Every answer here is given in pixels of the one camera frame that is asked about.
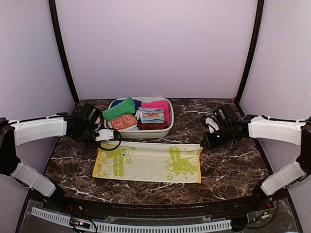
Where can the light blue striped towel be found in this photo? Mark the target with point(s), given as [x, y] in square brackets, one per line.
[150, 115]

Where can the left black frame post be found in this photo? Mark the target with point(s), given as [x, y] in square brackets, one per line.
[61, 50]

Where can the blue rolled towel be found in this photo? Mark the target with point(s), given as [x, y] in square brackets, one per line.
[116, 102]

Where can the white slotted cable duct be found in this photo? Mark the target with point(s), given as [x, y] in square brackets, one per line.
[102, 227]

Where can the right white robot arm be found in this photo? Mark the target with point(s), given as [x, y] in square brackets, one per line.
[287, 142]

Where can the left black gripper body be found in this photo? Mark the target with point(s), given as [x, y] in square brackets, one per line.
[86, 133]

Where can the right black frame post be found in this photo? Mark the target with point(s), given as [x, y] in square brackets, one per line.
[251, 51]

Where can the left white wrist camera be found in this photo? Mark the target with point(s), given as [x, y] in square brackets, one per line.
[104, 135]

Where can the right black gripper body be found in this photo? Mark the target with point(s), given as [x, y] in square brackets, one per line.
[225, 136]

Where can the small circuit board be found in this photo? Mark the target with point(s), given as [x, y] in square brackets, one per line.
[79, 224]

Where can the orange cartoon rolled towel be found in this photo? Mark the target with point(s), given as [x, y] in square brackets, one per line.
[123, 123]

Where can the black frame post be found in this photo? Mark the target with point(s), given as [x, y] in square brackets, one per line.
[61, 50]
[251, 51]

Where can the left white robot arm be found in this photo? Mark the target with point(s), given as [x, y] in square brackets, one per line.
[19, 133]

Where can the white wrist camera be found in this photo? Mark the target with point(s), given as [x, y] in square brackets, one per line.
[211, 124]
[104, 135]

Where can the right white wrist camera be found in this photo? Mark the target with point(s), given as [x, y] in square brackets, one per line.
[211, 124]

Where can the dark red rolled towel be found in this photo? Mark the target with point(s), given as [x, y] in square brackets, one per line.
[152, 126]

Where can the pink rolled towel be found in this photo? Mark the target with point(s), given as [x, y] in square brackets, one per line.
[163, 104]

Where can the green microfiber towel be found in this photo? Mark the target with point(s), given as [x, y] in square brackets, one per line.
[127, 106]

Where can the cream yellow-green patterned towel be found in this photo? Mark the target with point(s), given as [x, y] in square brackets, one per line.
[148, 162]

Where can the white plastic basin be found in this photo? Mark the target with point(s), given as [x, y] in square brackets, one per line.
[135, 133]

